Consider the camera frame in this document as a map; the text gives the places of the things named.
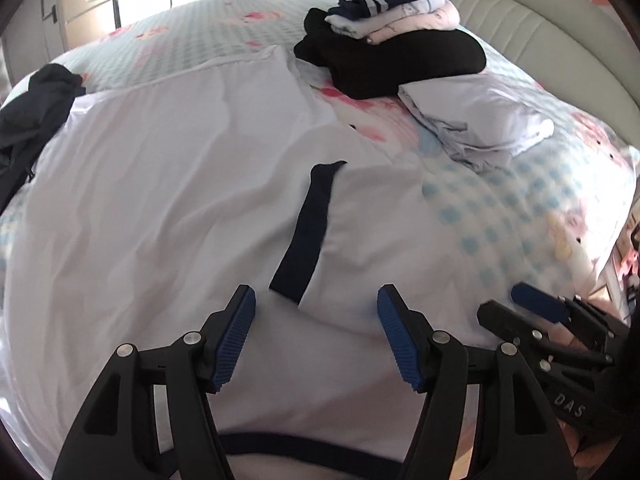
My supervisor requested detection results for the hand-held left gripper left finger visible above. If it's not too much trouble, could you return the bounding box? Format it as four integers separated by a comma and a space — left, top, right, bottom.
51, 284, 257, 480

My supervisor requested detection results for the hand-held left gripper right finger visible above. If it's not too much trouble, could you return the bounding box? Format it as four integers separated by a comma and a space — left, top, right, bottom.
376, 284, 578, 480

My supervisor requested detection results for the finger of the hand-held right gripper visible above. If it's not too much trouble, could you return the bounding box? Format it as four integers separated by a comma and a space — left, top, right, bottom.
511, 281, 629, 357
476, 300, 615, 372

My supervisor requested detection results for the white shirt with navy trim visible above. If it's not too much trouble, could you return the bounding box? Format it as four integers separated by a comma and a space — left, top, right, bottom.
0, 45, 501, 480

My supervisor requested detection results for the person's right hand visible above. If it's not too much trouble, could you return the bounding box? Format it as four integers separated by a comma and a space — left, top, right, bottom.
559, 424, 617, 480

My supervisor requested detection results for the blue checkered cartoon blanket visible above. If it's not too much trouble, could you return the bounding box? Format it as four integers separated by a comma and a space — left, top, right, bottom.
0, 0, 640, 311

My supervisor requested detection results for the pale lilac folded shirt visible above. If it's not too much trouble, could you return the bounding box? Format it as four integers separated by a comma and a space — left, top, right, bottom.
397, 80, 555, 175

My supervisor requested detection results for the black folded sweater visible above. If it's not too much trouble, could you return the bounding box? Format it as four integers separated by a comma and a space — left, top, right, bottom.
293, 7, 487, 101

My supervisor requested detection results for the padded grey bed headboard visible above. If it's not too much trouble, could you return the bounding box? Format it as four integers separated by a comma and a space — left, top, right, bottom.
345, 0, 640, 151

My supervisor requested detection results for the black jacket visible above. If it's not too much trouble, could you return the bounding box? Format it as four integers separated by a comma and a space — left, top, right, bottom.
0, 62, 87, 211

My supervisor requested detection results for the pink folded garment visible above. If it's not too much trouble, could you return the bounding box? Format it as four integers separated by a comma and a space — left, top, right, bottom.
367, 0, 460, 43

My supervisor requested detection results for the grey door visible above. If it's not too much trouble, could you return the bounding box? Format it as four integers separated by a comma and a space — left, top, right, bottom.
0, 0, 66, 81

